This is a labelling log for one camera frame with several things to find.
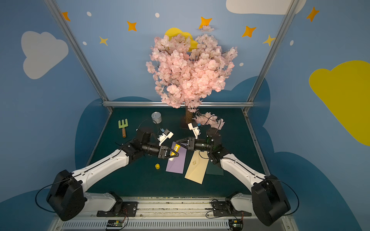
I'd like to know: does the pink cherry blossom tree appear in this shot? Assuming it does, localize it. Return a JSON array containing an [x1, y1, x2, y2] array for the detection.
[[146, 26, 238, 123]]

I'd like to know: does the fallen pink blossom branch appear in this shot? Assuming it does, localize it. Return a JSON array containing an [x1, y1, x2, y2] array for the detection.
[[195, 112, 225, 130]]

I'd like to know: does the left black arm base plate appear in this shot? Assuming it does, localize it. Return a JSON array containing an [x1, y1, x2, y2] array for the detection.
[[96, 201, 138, 217]]

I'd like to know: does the right aluminium frame post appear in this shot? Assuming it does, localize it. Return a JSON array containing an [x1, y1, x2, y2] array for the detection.
[[247, 0, 300, 103]]

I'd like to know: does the left small circuit board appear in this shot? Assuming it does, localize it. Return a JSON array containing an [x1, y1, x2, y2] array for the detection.
[[106, 219, 124, 230]]

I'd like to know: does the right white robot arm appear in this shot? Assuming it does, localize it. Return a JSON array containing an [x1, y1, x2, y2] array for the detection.
[[176, 128, 291, 226]]

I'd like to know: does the right small circuit board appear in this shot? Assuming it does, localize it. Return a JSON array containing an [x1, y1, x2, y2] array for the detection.
[[228, 219, 243, 231]]

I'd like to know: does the aluminium frame post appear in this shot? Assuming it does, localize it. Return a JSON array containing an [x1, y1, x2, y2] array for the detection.
[[247, 0, 300, 103], [44, 0, 109, 101]]

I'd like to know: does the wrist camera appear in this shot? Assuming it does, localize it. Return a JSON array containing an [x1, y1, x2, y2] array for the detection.
[[158, 129, 173, 146], [188, 121, 200, 139]]

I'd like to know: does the left aluminium frame post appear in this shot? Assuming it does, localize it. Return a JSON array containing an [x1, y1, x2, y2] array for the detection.
[[44, 0, 109, 101]]

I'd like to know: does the cream yellow envelope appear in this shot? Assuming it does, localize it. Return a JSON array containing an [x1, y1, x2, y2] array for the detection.
[[185, 151, 209, 184]]

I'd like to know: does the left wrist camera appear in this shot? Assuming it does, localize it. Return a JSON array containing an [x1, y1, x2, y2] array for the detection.
[[158, 129, 173, 146]]

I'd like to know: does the purple envelope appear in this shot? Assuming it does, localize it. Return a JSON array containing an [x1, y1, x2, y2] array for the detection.
[[166, 146, 187, 174]]

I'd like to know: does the green toy garden rake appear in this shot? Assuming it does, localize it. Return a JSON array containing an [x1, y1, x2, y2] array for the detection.
[[118, 119, 129, 138]]

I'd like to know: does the small circuit board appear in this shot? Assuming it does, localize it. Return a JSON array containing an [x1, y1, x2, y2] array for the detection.
[[228, 219, 243, 231], [106, 219, 124, 230]]

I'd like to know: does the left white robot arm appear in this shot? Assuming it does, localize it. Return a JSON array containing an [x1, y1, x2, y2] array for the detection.
[[46, 129, 179, 221]]

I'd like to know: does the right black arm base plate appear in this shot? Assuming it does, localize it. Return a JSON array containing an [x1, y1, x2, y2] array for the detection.
[[210, 200, 252, 217]]

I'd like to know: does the dark green envelope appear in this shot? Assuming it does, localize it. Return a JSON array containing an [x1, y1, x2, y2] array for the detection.
[[206, 162, 224, 176]]

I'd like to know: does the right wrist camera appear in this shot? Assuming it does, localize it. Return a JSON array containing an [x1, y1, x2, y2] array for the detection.
[[188, 121, 200, 139]]

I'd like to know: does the aluminium mounting rail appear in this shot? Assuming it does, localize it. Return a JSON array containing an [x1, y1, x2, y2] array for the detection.
[[49, 197, 298, 231]]

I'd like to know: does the rear aluminium frame bar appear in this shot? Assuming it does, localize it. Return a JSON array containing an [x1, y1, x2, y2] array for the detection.
[[102, 100, 255, 109]]

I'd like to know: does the yellow glue stick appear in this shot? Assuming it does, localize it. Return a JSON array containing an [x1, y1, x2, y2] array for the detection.
[[169, 142, 181, 161]]

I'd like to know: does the silver tin can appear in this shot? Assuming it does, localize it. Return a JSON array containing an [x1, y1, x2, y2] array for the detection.
[[151, 112, 162, 124]]

